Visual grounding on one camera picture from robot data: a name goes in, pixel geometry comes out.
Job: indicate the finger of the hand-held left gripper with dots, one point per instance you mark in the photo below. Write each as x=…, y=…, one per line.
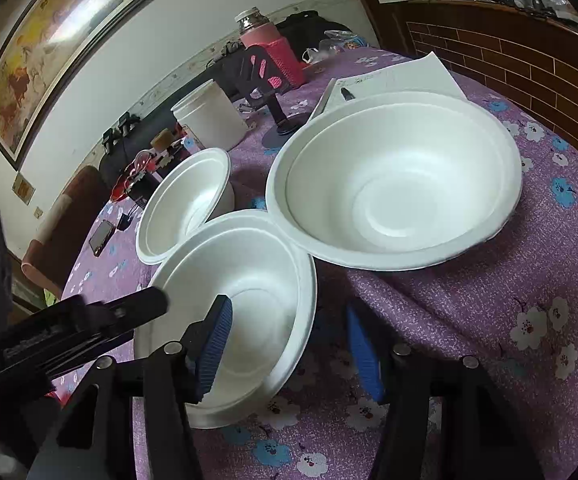
x=136, y=310

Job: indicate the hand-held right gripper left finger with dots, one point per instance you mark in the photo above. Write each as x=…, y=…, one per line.
x=214, y=350

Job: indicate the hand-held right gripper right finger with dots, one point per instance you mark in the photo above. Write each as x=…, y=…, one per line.
x=364, y=355

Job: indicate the white foam bowl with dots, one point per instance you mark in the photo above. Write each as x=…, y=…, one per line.
x=179, y=210
x=399, y=185
x=259, y=280

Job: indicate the black smartphone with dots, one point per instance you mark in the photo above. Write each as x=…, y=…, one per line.
x=100, y=237

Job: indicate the small black adapter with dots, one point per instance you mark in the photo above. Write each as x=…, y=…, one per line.
x=125, y=221

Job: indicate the purple floral tablecloth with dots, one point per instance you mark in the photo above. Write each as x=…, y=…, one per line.
x=469, y=320

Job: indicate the brown armchair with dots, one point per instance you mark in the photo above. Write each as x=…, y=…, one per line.
x=64, y=225

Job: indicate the medium red plate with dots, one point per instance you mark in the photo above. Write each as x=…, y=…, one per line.
x=123, y=188

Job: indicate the black electronic device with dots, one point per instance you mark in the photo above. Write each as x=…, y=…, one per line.
x=149, y=180

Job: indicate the black leather sofa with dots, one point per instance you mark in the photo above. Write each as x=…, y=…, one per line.
x=124, y=155

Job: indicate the spare black gripper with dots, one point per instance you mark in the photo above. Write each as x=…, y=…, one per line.
x=129, y=122

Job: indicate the white plastic tub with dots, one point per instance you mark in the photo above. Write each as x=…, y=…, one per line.
x=214, y=115

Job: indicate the black phone stand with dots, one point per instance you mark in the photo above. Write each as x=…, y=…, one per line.
x=264, y=85

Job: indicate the black pen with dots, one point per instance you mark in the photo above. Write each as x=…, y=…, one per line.
x=347, y=94

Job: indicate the framed painting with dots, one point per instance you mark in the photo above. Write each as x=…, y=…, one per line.
x=54, y=50

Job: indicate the white paper sheet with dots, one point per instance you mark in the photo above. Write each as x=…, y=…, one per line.
x=404, y=75

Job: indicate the pink sleeved bottle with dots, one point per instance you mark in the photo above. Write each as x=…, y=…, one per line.
x=269, y=45

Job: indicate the clear plastic bag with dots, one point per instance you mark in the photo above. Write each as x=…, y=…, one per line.
x=326, y=48

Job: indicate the wooden brick-pattern counter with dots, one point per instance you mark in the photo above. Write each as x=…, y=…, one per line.
x=509, y=60

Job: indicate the black bag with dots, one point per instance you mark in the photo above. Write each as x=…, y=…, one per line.
x=319, y=25

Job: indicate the small gold wall plaque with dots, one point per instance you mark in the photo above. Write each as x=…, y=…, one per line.
x=23, y=188

